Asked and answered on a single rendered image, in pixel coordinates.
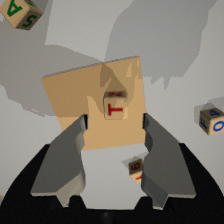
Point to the tan flat mat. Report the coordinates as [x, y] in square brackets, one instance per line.
[81, 91]

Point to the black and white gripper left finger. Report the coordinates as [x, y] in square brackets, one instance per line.
[54, 174]

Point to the wooden letter block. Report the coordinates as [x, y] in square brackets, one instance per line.
[212, 121]
[135, 170]
[21, 14]
[115, 105]

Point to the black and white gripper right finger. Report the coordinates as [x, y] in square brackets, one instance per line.
[176, 180]

